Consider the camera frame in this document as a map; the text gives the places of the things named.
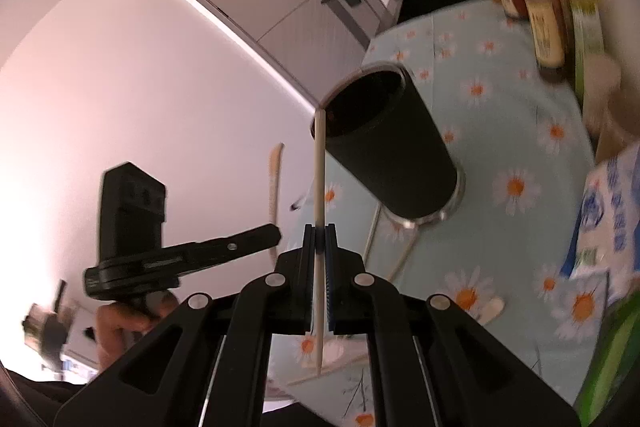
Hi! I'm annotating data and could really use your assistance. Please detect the cream ceramic spoon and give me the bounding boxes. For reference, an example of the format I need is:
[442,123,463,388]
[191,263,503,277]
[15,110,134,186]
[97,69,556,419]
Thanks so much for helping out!
[476,297,506,326]

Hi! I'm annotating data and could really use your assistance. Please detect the person left hand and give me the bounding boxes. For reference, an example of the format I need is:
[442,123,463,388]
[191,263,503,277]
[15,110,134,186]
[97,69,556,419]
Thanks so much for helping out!
[94,291,179,372]

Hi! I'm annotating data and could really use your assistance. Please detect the green sugar bag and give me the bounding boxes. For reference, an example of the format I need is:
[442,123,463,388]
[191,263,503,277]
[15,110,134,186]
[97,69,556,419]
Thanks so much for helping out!
[574,291,639,426]

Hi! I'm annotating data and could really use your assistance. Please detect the blue white salt bag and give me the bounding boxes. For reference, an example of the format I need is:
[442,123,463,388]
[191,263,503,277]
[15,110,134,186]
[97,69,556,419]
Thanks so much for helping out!
[561,143,639,280]

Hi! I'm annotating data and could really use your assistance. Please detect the daisy print tablecloth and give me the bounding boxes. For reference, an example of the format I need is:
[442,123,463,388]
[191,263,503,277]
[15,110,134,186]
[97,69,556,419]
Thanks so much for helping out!
[268,0,614,426]

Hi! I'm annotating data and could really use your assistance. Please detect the black cylindrical utensil holder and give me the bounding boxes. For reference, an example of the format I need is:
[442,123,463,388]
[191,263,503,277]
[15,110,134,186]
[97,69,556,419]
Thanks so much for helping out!
[320,62,464,228]

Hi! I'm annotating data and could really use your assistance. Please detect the beige lidded jar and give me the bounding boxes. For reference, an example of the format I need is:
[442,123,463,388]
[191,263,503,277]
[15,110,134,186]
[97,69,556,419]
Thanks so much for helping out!
[582,53,622,138]

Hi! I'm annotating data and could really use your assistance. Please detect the green label bottle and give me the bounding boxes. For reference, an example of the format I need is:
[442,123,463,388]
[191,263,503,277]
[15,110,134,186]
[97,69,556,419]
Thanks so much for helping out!
[568,0,604,102]

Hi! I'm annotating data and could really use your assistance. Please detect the dark soy sauce bottle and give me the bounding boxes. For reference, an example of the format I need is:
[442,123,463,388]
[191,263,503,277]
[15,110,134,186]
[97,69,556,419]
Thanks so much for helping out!
[525,0,566,83]

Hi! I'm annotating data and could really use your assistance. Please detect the black tracker camera box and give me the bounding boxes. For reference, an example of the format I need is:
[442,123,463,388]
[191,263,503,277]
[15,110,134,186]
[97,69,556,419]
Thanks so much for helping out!
[98,162,166,262]

